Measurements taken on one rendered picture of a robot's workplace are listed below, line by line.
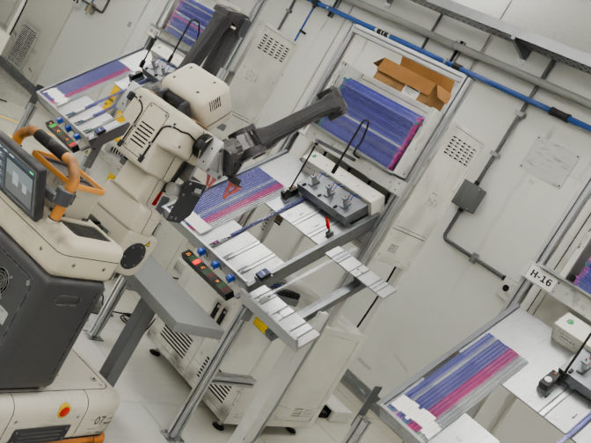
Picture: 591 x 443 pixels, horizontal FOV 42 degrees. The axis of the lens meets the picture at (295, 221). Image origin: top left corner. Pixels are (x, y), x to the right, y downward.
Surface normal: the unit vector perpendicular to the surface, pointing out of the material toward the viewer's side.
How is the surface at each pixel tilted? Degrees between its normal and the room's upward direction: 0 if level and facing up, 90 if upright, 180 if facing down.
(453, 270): 90
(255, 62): 90
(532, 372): 44
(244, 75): 90
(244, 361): 90
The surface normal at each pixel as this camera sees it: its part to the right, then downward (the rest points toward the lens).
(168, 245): 0.61, 0.47
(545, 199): -0.62, -0.23
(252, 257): -0.05, -0.78
